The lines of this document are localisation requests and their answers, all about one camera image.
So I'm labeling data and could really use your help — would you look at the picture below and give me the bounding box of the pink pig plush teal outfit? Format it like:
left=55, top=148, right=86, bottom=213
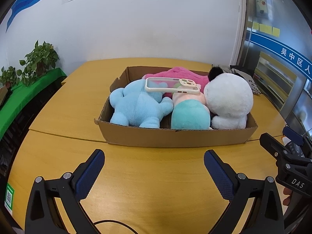
left=171, top=79, right=211, bottom=130

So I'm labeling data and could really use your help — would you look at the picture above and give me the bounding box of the clear phone case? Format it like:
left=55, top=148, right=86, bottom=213
left=145, top=77, right=200, bottom=94

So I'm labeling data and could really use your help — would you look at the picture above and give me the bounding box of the blue plush toy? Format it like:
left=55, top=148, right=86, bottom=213
left=109, top=79, right=174, bottom=128

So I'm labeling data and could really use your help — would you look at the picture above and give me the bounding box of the person's right hand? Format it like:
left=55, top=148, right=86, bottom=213
left=283, top=188, right=293, bottom=206

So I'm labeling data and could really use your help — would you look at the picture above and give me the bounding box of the green QR sticker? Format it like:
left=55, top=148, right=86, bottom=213
left=4, top=183, right=15, bottom=215

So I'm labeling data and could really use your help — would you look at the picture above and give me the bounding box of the white panda plush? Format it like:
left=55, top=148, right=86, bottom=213
left=204, top=66, right=253, bottom=130

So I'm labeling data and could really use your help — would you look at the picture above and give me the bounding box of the cardboard box tray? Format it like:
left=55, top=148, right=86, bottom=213
left=95, top=66, right=258, bottom=148

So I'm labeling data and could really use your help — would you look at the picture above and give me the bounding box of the magenta plush toy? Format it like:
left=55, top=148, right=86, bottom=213
left=142, top=66, right=209, bottom=93

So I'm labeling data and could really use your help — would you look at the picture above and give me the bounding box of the small potted green plant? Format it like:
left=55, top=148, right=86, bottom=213
left=1, top=66, right=21, bottom=89

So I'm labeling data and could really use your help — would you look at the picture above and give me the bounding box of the large potted green plant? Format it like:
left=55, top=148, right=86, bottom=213
left=16, top=41, right=59, bottom=86

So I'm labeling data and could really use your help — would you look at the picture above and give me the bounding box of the black cable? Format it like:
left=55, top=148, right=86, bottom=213
left=93, top=220, right=139, bottom=234

